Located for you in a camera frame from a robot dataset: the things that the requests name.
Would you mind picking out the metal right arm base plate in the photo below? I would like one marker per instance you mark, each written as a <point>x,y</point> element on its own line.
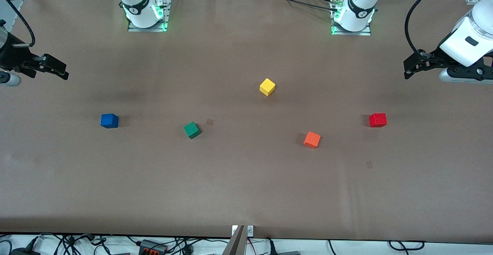
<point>148,29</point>

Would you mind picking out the blue cube block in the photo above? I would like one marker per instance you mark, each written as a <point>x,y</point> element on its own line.
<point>109,121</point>

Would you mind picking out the orange cube block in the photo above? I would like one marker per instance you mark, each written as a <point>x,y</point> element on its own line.
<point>312,140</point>

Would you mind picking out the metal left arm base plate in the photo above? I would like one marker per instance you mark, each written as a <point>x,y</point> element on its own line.
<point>362,33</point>

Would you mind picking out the grey metal camera stand bar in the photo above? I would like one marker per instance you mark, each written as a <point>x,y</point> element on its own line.
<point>235,243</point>

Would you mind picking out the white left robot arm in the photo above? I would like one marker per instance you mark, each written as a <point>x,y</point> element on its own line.
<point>358,8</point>

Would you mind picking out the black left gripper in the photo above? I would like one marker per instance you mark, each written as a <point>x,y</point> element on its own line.
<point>432,59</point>

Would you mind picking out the black power adapter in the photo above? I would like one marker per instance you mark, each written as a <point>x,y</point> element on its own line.
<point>25,251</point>

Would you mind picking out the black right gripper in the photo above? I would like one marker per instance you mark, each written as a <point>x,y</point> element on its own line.
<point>11,57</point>

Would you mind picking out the small white mounting bracket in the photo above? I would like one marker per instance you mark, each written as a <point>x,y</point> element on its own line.
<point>233,230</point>
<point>250,230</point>

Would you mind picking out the green cube block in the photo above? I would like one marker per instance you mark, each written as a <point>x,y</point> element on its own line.
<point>192,130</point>

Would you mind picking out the red cube block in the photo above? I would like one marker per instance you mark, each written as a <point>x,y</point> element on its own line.
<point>378,120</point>

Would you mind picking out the black connector box orange levers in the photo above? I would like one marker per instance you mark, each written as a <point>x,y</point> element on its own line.
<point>152,246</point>

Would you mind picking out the yellow cube block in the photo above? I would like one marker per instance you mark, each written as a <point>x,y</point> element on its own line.
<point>267,87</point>

